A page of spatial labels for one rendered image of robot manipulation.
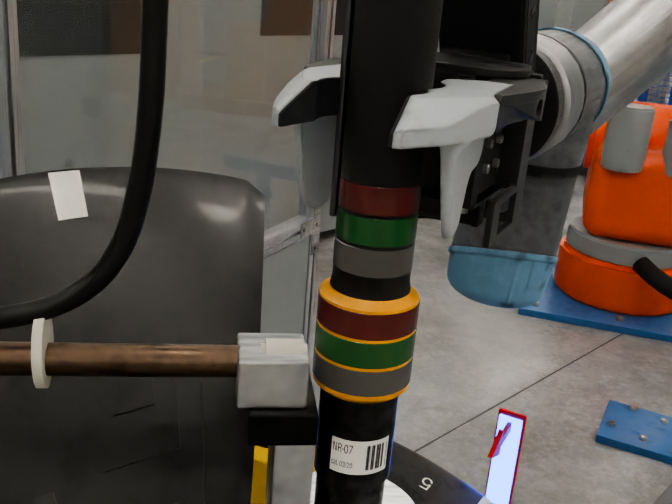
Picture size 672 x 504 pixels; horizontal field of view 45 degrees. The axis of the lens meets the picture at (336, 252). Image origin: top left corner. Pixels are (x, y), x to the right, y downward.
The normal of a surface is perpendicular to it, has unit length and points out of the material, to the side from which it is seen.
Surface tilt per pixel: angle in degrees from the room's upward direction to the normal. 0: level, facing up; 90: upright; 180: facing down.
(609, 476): 0
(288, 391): 90
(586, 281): 90
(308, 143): 94
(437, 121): 42
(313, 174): 94
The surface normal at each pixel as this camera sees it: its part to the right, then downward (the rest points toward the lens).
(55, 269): 0.21, -0.45
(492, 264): -0.40, 0.33
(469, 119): 0.76, 0.28
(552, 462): 0.08, -0.94
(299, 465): 0.13, 0.34
